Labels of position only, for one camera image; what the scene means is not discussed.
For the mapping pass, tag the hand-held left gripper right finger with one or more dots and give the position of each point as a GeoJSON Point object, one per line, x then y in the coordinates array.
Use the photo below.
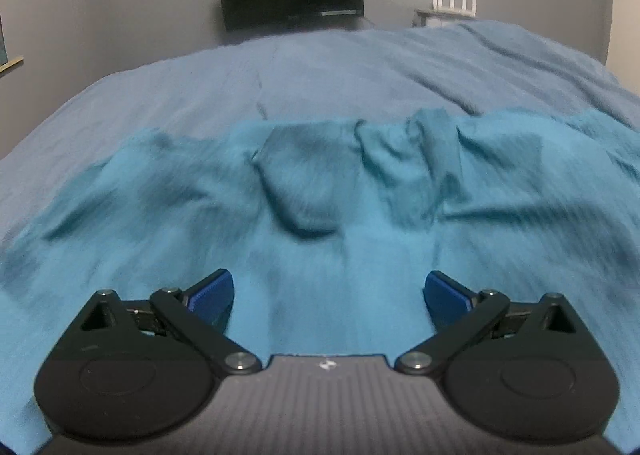
{"type": "Point", "coordinates": [445, 296]}

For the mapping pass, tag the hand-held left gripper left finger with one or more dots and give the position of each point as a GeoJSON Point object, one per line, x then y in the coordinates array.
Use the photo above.
{"type": "Point", "coordinates": [214, 293]}

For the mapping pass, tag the teal large garment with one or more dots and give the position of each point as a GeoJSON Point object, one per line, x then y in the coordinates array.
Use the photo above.
{"type": "Point", "coordinates": [320, 245]}

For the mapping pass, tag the blue bed blanket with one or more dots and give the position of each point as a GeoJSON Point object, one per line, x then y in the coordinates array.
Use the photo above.
{"type": "Point", "coordinates": [320, 75]}

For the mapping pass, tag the small wall shelf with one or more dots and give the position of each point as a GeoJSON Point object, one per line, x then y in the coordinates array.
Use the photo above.
{"type": "Point", "coordinates": [430, 15]}

